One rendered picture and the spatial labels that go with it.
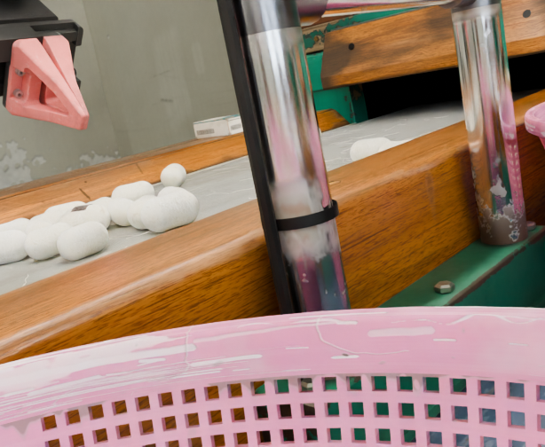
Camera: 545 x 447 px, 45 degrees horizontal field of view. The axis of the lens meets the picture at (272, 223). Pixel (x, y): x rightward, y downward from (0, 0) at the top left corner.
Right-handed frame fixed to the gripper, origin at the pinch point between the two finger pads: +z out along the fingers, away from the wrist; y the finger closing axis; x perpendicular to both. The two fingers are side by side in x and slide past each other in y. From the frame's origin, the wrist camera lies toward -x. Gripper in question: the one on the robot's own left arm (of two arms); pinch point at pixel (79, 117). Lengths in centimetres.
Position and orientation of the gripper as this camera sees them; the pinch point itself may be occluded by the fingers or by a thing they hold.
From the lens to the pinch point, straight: 55.1
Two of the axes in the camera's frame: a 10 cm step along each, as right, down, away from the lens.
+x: -3.2, 7.3, 6.0
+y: 6.6, -2.8, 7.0
